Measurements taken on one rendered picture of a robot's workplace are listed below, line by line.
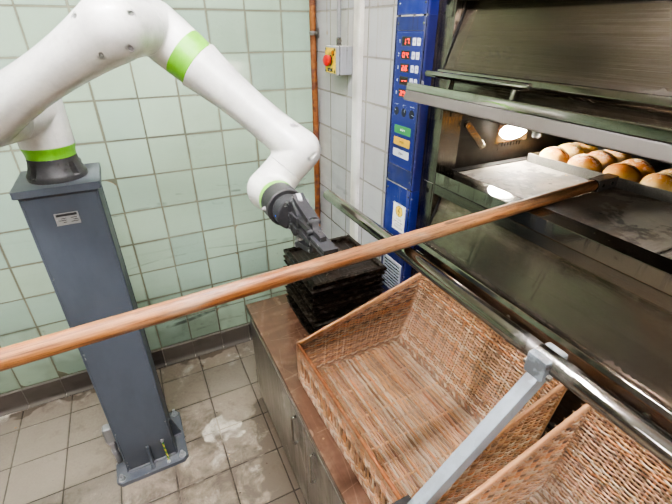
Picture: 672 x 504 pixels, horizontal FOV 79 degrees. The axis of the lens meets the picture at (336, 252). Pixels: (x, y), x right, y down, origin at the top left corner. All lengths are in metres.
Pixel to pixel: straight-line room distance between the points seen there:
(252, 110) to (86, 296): 0.79
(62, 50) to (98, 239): 0.57
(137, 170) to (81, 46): 1.00
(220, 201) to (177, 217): 0.21
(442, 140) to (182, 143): 1.11
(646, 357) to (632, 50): 0.57
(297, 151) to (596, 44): 0.65
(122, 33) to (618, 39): 0.91
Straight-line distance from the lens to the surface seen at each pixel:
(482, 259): 1.22
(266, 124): 1.04
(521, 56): 1.08
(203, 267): 2.13
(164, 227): 2.02
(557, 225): 1.04
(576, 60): 0.99
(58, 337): 0.68
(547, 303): 1.11
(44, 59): 1.04
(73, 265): 1.41
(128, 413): 1.78
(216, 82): 1.06
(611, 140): 0.79
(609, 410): 0.62
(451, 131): 1.31
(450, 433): 1.27
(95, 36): 0.96
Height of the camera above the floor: 1.57
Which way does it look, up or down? 29 degrees down
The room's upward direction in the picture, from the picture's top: straight up
